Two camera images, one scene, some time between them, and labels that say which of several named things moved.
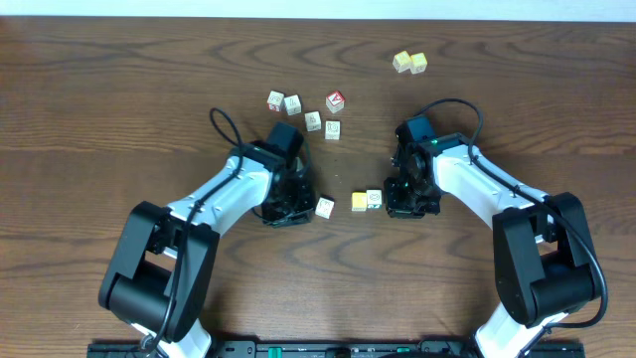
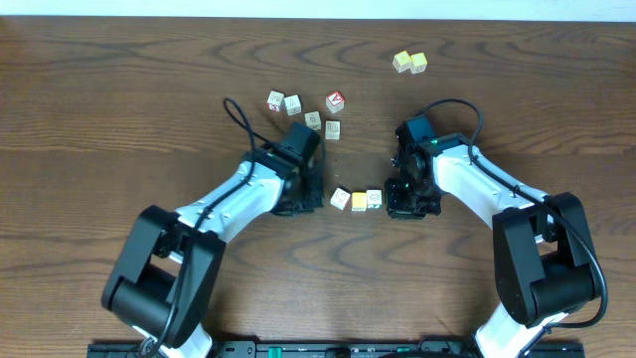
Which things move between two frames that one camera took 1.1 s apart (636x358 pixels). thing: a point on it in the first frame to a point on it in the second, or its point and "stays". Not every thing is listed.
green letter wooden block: x=374 y=198 stays
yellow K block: x=359 y=202 stays
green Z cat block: x=324 y=208 to x=340 y=199
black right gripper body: x=409 y=198 stays
